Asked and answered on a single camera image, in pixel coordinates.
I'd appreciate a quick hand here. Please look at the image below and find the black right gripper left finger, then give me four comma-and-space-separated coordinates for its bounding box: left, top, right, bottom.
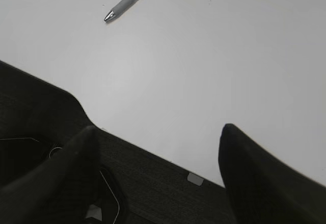
1, 126, 100, 223

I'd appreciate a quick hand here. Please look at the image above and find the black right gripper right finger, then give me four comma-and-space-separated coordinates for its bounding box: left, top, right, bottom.
218, 124, 325, 223

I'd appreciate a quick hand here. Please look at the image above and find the grey tape tab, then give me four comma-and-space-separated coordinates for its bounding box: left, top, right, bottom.
187, 172, 204, 186

